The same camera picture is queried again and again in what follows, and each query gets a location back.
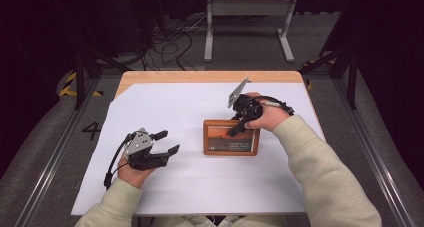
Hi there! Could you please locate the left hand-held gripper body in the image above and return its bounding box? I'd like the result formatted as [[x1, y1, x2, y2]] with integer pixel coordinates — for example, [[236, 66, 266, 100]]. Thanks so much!
[[123, 127, 170, 172]]

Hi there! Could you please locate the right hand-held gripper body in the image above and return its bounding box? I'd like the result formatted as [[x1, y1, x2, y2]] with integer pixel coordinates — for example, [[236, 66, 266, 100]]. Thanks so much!
[[227, 77, 265, 124]]

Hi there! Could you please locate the wooden photo frame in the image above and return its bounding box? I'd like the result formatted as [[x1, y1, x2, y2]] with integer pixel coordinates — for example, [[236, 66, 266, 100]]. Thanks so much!
[[202, 119, 261, 157]]

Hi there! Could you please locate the person's right hand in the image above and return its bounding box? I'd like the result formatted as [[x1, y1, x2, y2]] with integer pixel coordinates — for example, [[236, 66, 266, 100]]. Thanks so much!
[[243, 91, 293, 132]]

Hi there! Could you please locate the person's left hand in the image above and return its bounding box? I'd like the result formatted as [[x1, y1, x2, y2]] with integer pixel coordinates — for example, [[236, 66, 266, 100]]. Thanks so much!
[[117, 153, 156, 190]]

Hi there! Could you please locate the white paper sheet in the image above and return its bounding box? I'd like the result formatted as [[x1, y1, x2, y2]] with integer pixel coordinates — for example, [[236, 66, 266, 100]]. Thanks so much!
[[70, 82, 326, 217]]

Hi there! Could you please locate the person's left leg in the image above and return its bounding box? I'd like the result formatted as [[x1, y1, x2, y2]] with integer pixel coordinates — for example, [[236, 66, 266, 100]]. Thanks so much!
[[151, 215, 218, 227]]

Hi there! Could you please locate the person's leg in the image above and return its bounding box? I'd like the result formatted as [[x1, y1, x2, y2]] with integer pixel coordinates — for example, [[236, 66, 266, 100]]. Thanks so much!
[[218, 215, 289, 227], [151, 215, 218, 227]]

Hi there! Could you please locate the black metal stand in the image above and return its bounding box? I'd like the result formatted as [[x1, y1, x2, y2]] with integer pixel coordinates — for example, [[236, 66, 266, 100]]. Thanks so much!
[[71, 43, 131, 111], [299, 43, 359, 110]]

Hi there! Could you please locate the person's right leg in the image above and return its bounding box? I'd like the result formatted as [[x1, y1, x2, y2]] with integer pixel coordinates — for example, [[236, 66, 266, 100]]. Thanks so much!
[[218, 215, 289, 227]]

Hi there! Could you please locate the white metal stand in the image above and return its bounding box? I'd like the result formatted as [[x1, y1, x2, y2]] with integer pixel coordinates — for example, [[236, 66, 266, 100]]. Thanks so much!
[[203, 0, 299, 63]]

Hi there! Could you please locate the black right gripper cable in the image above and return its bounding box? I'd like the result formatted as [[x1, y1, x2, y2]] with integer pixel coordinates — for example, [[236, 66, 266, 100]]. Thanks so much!
[[254, 95, 296, 116]]

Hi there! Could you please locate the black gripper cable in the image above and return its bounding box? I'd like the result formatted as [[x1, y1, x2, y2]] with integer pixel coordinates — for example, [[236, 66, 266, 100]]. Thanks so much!
[[103, 133, 133, 191], [254, 95, 296, 116]]

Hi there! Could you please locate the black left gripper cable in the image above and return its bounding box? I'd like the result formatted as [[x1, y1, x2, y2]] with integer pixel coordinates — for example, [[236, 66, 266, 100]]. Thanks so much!
[[103, 133, 133, 191]]

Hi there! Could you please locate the tangle of black floor cables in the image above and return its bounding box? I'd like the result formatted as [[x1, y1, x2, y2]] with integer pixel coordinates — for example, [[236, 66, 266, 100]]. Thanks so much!
[[139, 13, 208, 71]]

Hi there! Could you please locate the aluminium floor rail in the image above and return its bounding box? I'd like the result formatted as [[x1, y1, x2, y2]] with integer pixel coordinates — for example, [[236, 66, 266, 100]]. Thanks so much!
[[333, 79, 416, 227], [14, 78, 103, 227]]

